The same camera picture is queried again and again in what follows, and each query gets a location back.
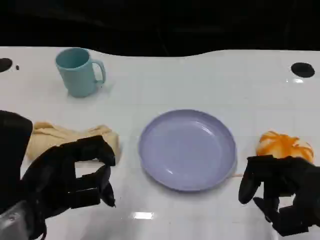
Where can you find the pale green mug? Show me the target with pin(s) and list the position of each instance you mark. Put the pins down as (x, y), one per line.
(77, 77)

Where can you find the orange and white bread roll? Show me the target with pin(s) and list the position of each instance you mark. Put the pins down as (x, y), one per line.
(282, 146)

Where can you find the small black table screw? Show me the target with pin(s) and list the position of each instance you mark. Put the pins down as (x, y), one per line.
(17, 67)

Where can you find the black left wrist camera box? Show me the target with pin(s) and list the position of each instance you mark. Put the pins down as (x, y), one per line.
(12, 155)

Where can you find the lilac plate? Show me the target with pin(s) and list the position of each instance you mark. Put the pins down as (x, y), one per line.
(187, 152)

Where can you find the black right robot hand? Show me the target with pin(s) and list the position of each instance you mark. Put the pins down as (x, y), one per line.
(302, 185)

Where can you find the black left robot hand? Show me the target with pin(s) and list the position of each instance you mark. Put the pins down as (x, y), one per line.
(52, 172)

